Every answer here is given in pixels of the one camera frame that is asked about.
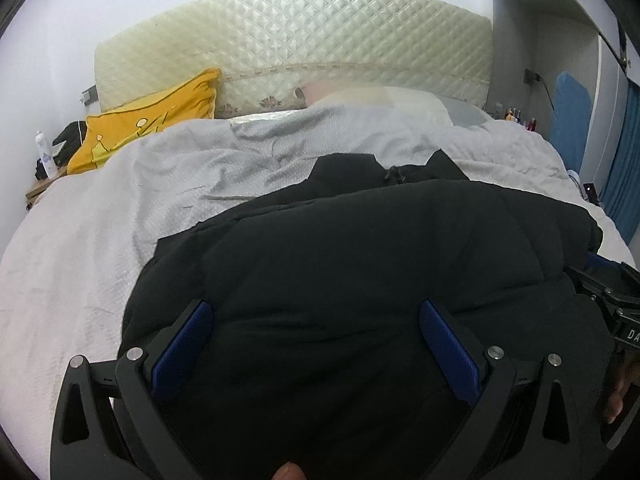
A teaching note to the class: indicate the black clothing on nightstand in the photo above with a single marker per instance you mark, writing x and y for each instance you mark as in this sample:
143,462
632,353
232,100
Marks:
68,142

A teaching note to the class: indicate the yellow crown pillow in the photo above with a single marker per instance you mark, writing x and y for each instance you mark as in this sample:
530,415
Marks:
108,132

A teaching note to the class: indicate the small bottles on shelf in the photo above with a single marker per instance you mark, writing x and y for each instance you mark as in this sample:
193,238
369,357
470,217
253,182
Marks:
516,115

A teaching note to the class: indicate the wall power socket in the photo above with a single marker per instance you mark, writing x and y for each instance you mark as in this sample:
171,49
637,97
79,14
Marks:
89,96

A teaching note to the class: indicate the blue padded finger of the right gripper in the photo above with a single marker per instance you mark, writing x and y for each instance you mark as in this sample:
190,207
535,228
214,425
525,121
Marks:
596,262

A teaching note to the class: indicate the blue curtain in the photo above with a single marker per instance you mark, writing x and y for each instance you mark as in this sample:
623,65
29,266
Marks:
621,192

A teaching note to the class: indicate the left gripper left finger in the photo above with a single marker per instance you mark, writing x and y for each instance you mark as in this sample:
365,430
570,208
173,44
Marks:
111,417

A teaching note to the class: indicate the grey white wardrobe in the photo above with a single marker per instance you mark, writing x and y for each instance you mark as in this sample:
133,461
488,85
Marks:
538,41

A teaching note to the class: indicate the black device on side table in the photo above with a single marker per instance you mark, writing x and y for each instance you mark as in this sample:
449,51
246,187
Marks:
591,194

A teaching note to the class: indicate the cream quilted headboard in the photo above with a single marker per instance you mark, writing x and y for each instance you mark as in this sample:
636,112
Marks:
267,50

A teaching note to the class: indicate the white spray bottle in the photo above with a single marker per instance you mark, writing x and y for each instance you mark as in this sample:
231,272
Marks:
46,155

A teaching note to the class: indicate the black puffer jacket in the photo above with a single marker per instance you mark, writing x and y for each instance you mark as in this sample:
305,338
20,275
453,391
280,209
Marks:
311,350

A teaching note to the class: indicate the grey patchwork pillow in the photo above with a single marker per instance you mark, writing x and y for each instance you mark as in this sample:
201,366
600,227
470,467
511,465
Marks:
438,110

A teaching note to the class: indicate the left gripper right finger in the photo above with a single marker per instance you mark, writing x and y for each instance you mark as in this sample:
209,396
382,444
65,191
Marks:
523,420

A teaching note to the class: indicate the person's right hand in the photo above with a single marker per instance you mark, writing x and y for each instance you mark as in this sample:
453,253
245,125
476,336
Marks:
625,372

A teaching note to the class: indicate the grey duvet bed cover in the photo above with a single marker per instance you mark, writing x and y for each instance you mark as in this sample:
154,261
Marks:
70,267

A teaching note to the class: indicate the wooden nightstand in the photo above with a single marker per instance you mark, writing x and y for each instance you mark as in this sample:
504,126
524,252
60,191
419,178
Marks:
39,187

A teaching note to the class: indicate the blue padded chair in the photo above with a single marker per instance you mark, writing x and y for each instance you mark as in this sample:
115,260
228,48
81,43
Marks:
570,120

